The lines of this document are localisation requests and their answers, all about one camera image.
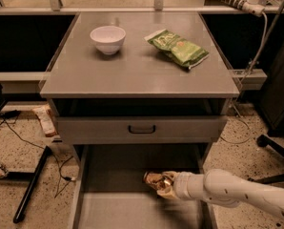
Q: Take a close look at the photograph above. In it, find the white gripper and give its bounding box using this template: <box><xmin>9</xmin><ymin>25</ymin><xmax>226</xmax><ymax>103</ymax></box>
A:
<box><xmin>156</xmin><ymin>171</ymin><xmax>206</xmax><ymax>200</ymax></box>

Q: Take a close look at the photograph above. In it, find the crushed orange soda can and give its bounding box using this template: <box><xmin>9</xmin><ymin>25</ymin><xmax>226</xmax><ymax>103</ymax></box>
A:
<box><xmin>143</xmin><ymin>172</ymin><xmax>172</xmax><ymax>191</ymax></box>

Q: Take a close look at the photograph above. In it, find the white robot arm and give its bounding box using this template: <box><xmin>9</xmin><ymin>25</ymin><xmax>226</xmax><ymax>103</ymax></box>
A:
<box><xmin>157</xmin><ymin>169</ymin><xmax>284</xmax><ymax>220</ymax></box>

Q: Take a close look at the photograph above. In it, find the closed top drawer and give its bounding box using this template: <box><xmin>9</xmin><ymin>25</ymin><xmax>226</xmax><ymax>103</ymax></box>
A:
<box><xmin>56</xmin><ymin>115</ymin><xmax>227</xmax><ymax>144</ymax></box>

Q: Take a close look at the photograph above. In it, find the open middle drawer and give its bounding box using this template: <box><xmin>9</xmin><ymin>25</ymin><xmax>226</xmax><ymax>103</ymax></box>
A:
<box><xmin>67</xmin><ymin>144</ymin><xmax>218</xmax><ymax>229</ymax></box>

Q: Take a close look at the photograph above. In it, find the grey drawer cabinet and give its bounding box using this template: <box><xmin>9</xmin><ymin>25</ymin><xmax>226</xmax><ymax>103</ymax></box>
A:
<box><xmin>40</xmin><ymin>10</ymin><xmax>241</xmax><ymax>229</ymax></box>

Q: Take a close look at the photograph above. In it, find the black office chair base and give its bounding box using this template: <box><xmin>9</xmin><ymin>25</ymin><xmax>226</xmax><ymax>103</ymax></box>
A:
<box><xmin>247</xmin><ymin>134</ymin><xmax>284</xmax><ymax>185</ymax></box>

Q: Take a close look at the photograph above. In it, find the green chip bag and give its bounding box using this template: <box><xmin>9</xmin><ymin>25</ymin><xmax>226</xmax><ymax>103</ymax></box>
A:
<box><xmin>145</xmin><ymin>29</ymin><xmax>209</xmax><ymax>71</ymax></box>

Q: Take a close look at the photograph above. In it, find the black metal stand leg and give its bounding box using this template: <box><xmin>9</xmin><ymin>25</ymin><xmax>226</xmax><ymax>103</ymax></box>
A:
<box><xmin>0</xmin><ymin>146</ymin><xmax>52</xmax><ymax>224</ymax></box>

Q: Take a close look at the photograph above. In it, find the snack package on floor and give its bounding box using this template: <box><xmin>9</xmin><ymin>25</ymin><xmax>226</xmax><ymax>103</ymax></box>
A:
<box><xmin>33</xmin><ymin>105</ymin><xmax>57</xmax><ymax>137</ymax></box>

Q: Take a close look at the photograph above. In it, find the white ceramic bowl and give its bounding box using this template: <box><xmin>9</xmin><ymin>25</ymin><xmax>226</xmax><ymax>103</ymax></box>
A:
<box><xmin>90</xmin><ymin>26</ymin><xmax>126</xmax><ymax>55</ymax></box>

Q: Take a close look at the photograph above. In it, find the white power strip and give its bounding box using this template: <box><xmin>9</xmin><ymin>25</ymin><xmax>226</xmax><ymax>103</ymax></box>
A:
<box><xmin>220</xmin><ymin>0</ymin><xmax>265</xmax><ymax>17</ymax></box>

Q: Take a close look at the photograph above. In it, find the black drawer handle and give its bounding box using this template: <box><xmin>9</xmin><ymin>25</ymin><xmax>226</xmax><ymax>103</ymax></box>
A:
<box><xmin>128</xmin><ymin>125</ymin><xmax>156</xmax><ymax>135</ymax></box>

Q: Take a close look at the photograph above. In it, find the black floor cable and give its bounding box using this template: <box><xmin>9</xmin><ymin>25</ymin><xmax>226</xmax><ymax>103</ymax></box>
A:
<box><xmin>0</xmin><ymin>110</ymin><xmax>77</xmax><ymax>198</ymax></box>

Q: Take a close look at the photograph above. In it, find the white cable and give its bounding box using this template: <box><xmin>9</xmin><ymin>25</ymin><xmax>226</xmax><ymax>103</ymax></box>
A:
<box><xmin>219</xmin><ymin>11</ymin><xmax>269</xmax><ymax>145</ymax></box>

